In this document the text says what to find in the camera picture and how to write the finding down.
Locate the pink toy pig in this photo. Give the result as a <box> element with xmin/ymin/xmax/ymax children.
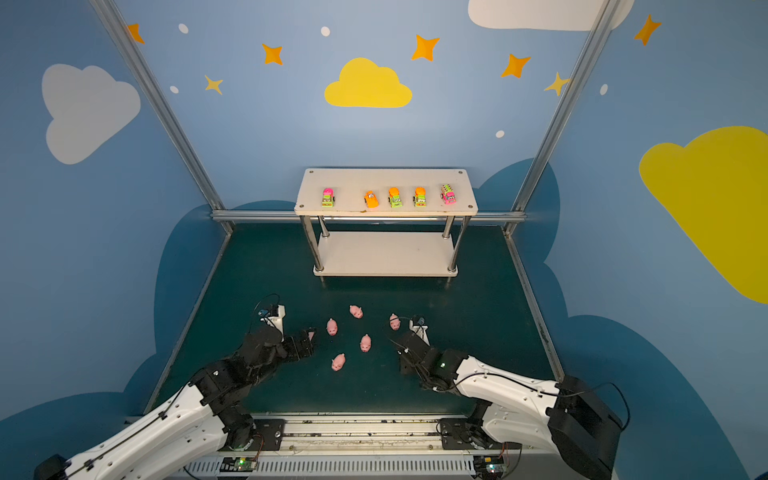
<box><xmin>389</xmin><ymin>313</ymin><xmax>401</xmax><ymax>331</ymax></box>
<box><xmin>326</xmin><ymin>318</ymin><xmax>338</xmax><ymax>336</ymax></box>
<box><xmin>349</xmin><ymin>305</ymin><xmax>363</xmax><ymax>319</ymax></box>
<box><xmin>360</xmin><ymin>334</ymin><xmax>372</xmax><ymax>353</ymax></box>
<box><xmin>331</xmin><ymin>353</ymin><xmax>346</xmax><ymax>371</ymax></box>

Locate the pink green toy truck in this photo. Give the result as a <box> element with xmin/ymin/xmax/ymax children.
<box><xmin>321</xmin><ymin>188</ymin><xmax>335</xmax><ymax>208</ymax></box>

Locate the orange green toy truck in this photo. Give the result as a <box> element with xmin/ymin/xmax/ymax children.
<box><xmin>413</xmin><ymin>187</ymin><xmax>427</xmax><ymax>208</ymax></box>

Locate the orange green toy car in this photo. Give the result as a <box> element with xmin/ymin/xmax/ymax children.
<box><xmin>388</xmin><ymin>187</ymin><xmax>403</xmax><ymax>208</ymax></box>

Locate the pink green toy car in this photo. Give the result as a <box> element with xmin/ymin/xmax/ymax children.
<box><xmin>440</xmin><ymin>184</ymin><xmax>457</xmax><ymax>205</ymax></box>

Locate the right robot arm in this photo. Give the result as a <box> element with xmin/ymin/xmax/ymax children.
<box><xmin>394</xmin><ymin>331</ymin><xmax>625</xmax><ymax>479</ymax></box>

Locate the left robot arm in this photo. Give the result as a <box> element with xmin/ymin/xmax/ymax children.
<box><xmin>33</xmin><ymin>324</ymin><xmax>316</xmax><ymax>479</ymax></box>

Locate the white two-tier shelf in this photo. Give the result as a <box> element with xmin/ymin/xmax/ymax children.
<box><xmin>294</xmin><ymin>168</ymin><xmax>478</xmax><ymax>278</ymax></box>

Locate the right controller board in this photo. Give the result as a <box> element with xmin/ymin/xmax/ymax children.
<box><xmin>473</xmin><ymin>456</ymin><xmax>507</xmax><ymax>480</ymax></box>

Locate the controller board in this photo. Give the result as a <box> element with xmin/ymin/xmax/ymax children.
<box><xmin>473</xmin><ymin>456</ymin><xmax>507</xmax><ymax>480</ymax></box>
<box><xmin>219</xmin><ymin>456</ymin><xmax>258</xmax><ymax>473</ymax></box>

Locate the left controller board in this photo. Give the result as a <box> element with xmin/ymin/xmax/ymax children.
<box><xmin>219</xmin><ymin>456</ymin><xmax>258</xmax><ymax>473</ymax></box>

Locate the rear aluminium crossbar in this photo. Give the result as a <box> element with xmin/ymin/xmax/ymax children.
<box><xmin>211</xmin><ymin>210</ymin><xmax>526</xmax><ymax>224</ymax></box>

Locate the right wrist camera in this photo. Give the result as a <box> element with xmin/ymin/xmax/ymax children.
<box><xmin>409</xmin><ymin>316</ymin><xmax>430</xmax><ymax>345</ymax></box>

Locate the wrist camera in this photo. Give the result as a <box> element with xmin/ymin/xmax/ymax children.
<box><xmin>257</xmin><ymin>304</ymin><xmax>286</xmax><ymax>334</ymax></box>
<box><xmin>409</xmin><ymin>316</ymin><xmax>430</xmax><ymax>345</ymax></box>

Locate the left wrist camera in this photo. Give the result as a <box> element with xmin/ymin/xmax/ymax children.
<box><xmin>257</xmin><ymin>304</ymin><xmax>286</xmax><ymax>334</ymax></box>

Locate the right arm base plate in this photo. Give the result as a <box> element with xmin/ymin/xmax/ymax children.
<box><xmin>436</xmin><ymin>418</ymin><xmax>522</xmax><ymax>451</ymax></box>

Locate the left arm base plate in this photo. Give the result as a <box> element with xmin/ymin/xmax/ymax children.
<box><xmin>227</xmin><ymin>418</ymin><xmax>286</xmax><ymax>452</ymax></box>

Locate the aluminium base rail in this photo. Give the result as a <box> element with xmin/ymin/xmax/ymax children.
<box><xmin>163</xmin><ymin>415</ymin><xmax>587</xmax><ymax>479</ymax></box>

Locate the left aluminium frame post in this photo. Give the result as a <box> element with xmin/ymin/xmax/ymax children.
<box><xmin>90</xmin><ymin>0</ymin><xmax>225</xmax><ymax>213</ymax></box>

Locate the aluminium frame post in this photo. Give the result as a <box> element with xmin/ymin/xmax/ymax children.
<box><xmin>90</xmin><ymin>0</ymin><xmax>225</xmax><ymax>213</ymax></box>
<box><xmin>503</xmin><ymin>0</ymin><xmax>624</xmax><ymax>239</ymax></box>

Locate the right aluminium frame post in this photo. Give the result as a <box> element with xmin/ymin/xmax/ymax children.
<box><xmin>503</xmin><ymin>0</ymin><xmax>624</xmax><ymax>239</ymax></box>

